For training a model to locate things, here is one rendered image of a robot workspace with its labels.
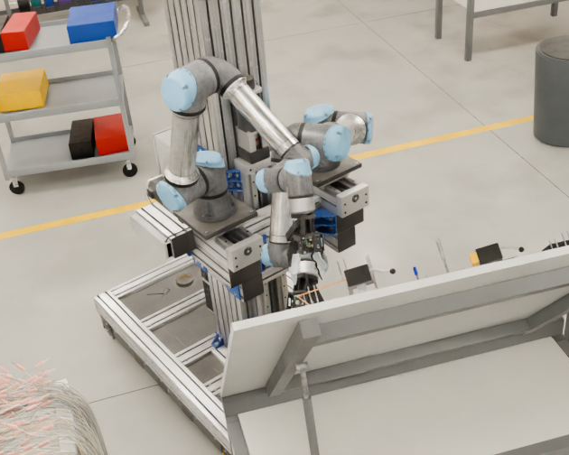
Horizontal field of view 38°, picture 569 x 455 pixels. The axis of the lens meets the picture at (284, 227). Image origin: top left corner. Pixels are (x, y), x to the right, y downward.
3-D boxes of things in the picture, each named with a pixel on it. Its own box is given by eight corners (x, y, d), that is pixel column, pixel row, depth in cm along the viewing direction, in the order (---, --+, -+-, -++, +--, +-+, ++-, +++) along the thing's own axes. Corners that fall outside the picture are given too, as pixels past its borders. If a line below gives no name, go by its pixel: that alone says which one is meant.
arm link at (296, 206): (284, 199, 241) (310, 195, 244) (285, 214, 242) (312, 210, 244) (293, 199, 234) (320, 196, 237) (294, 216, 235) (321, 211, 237)
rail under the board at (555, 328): (221, 405, 266) (219, 391, 263) (554, 323, 286) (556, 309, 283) (225, 417, 262) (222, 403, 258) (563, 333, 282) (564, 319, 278)
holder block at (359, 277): (402, 293, 183) (390, 255, 185) (354, 308, 184) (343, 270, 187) (404, 297, 187) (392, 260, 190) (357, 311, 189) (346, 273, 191)
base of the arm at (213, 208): (185, 210, 298) (181, 187, 292) (220, 195, 305) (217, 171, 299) (208, 227, 287) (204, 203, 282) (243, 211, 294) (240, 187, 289)
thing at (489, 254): (533, 270, 196) (520, 235, 199) (487, 283, 198) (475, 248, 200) (531, 273, 200) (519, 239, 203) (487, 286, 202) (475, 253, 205)
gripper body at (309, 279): (285, 311, 254) (288, 273, 258) (299, 319, 260) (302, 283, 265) (307, 308, 250) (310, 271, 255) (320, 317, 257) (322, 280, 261)
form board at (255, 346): (560, 315, 281) (558, 310, 281) (746, 212, 185) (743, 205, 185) (221, 397, 261) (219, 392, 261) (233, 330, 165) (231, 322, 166)
